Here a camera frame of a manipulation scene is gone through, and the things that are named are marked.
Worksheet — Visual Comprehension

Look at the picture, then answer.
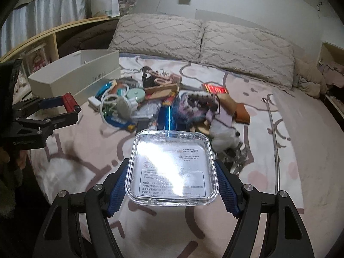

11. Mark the mint green round case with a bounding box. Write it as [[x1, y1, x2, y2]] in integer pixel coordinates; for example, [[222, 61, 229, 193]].
[[126, 88, 146, 103]]

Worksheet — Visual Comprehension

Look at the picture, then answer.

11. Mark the brown folded blanket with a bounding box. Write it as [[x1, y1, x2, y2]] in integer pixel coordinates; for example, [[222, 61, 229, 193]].
[[58, 19, 120, 58]]

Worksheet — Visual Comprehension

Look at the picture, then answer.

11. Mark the white curtain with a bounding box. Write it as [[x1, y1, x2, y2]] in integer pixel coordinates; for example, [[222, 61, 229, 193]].
[[0, 0, 90, 57]]

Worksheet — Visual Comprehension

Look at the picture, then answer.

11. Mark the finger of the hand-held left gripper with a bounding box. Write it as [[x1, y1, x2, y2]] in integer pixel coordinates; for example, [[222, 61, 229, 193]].
[[13, 96, 66, 119], [15, 110, 82, 137]]

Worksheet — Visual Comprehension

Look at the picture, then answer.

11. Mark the small wooden box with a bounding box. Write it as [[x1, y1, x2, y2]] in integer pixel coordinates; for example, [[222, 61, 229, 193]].
[[144, 84, 180, 97]]

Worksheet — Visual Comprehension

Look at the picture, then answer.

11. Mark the clear plastic organizer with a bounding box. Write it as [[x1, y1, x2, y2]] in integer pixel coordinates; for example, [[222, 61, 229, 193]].
[[120, 0, 138, 17]]

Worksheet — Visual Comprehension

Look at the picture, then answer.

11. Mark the beige cloth pile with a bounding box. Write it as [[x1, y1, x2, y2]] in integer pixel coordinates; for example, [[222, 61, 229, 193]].
[[293, 59, 329, 97]]

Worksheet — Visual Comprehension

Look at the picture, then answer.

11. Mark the person's left hand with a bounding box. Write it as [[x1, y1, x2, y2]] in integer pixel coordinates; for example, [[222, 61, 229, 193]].
[[0, 146, 27, 175]]

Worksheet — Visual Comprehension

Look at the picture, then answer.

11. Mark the thin metal rod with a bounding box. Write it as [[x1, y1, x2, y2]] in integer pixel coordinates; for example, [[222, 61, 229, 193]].
[[262, 94, 281, 194]]

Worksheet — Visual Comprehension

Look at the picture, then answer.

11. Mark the clear hair claw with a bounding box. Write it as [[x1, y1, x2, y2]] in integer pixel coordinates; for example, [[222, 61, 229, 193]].
[[223, 144, 252, 175]]

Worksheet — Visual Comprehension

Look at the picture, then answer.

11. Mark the wooden shelf unit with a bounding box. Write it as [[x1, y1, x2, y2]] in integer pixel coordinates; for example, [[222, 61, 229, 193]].
[[0, 16, 120, 97]]

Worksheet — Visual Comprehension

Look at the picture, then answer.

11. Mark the white storage box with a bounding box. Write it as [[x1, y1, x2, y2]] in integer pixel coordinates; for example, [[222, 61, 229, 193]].
[[28, 50, 120, 105]]

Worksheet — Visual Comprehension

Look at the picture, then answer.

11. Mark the red doll display case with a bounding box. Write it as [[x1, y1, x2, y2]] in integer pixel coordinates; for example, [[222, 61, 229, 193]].
[[25, 43, 53, 76]]

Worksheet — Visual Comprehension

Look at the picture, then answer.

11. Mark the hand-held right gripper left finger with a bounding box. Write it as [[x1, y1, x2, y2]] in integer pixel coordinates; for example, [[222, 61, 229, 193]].
[[32, 158, 131, 258]]

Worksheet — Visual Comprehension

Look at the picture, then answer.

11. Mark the purple crochet piece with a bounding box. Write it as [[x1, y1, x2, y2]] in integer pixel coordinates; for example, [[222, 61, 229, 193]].
[[172, 91, 215, 124]]

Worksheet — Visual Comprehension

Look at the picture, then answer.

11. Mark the white plastic ring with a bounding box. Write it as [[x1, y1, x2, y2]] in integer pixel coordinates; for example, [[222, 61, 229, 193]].
[[100, 87, 130, 125]]

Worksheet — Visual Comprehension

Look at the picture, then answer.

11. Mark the white fluffy wad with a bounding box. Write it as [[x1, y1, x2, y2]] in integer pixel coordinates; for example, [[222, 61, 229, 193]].
[[210, 118, 240, 151]]

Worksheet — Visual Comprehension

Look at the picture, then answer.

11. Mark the blue metallic tube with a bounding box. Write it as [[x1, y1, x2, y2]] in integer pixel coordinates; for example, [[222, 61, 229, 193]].
[[158, 105, 178, 131]]

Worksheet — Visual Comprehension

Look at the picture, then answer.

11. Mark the brown leather piece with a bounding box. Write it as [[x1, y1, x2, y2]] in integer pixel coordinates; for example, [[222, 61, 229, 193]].
[[233, 103, 250, 124]]

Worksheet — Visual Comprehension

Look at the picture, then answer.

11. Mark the clear plastic box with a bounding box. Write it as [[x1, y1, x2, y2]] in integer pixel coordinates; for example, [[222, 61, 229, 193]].
[[126, 129, 219, 207]]

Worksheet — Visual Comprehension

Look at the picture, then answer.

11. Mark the beige textured pillow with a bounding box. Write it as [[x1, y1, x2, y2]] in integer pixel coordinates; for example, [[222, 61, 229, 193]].
[[199, 21, 295, 90], [109, 13, 205, 61]]

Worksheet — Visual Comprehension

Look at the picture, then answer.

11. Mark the white round disc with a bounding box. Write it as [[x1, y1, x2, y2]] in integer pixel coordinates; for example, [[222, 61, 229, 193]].
[[115, 97, 136, 119]]

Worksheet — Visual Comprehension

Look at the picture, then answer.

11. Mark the red small box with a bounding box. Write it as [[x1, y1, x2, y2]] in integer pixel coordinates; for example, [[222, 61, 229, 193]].
[[62, 93, 81, 114]]

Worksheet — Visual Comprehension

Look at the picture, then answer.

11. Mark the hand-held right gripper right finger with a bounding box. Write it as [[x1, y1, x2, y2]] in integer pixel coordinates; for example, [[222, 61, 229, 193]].
[[213, 159, 315, 258]]

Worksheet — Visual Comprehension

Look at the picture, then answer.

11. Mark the red patterned box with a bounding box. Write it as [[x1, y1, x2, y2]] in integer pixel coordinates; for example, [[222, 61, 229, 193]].
[[202, 83, 229, 95]]

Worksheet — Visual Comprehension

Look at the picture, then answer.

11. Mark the pink hair clip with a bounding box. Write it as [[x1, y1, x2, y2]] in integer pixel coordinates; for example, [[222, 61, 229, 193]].
[[150, 71, 175, 86]]

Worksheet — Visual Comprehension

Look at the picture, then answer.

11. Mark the printed bed sheet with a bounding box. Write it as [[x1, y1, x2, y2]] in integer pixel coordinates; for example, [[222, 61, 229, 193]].
[[27, 52, 344, 258]]

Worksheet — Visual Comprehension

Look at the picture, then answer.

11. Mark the white rectangular block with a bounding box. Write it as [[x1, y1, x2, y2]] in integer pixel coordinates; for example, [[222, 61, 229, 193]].
[[88, 97, 102, 111]]

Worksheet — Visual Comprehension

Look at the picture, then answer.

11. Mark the wooden bedside shelf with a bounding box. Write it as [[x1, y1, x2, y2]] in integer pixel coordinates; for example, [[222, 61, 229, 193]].
[[318, 41, 344, 108]]

